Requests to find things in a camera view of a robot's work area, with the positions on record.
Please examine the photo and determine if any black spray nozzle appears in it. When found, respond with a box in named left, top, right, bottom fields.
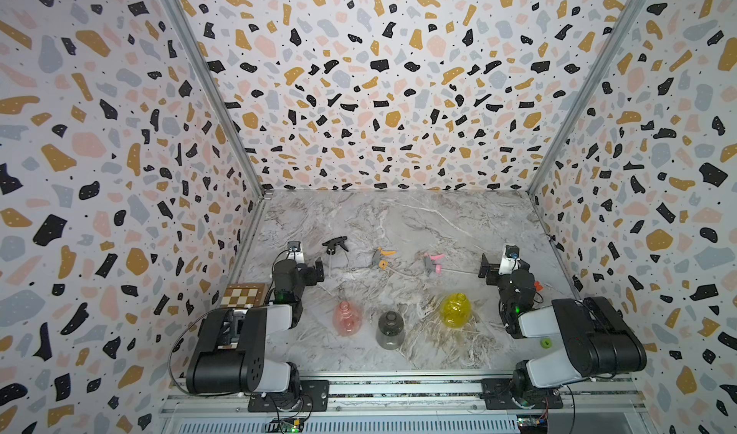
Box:
left=322, top=236, right=349, bottom=255

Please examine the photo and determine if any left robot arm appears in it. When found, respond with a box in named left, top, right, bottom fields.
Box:
left=185, top=258, right=324, bottom=399

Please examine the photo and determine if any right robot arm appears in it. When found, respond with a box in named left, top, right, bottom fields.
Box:
left=478, top=246, right=647, bottom=407

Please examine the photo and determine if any yellow spray bottle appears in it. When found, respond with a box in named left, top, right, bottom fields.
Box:
left=440, top=293, right=472, bottom=328

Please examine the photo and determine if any pink grey spray nozzle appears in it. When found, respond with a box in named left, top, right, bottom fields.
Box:
left=423, top=253, right=445, bottom=275

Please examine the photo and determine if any orange grey spray nozzle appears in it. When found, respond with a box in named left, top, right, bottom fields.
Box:
left=370, top=248, right=397, bottom=271

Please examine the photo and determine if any wooden chessboard box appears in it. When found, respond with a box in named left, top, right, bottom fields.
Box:
left=220, top=283, right=269, bottom=308

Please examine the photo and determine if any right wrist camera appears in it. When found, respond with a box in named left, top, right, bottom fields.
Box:
left=498, top=244, right=520, bottom=275

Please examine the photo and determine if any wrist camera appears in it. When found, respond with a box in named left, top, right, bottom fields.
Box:
left=498, top=244, right=520, bottom=275
left=287, top=241, right=304, bottom=263

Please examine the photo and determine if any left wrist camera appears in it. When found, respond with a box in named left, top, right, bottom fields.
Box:
left=287, top=241, right=304, bottom=263

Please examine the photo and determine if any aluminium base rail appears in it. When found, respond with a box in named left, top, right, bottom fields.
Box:
left=160, top=371, right=656, bottom=433

